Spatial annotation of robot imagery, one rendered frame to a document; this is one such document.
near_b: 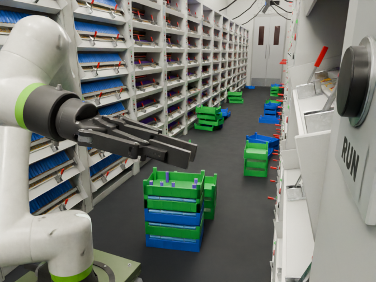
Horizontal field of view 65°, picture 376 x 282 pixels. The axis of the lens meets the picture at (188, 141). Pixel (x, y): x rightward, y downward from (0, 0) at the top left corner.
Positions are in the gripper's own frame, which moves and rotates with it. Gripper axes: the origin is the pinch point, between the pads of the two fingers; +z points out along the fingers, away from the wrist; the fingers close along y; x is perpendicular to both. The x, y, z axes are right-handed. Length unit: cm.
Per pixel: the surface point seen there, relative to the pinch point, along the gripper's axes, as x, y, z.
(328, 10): 28.4, -30.3, 18.5
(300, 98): 11.6, -13.0, 17.4
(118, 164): -90, -149, -87
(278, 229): -25.4, -30.0, 24.1
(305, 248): -7.2, 2.7, 23.5
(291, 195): -7.2, -13.4, 21.6
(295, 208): -7.7, -9.6, 22.5
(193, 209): -66, -87, -9
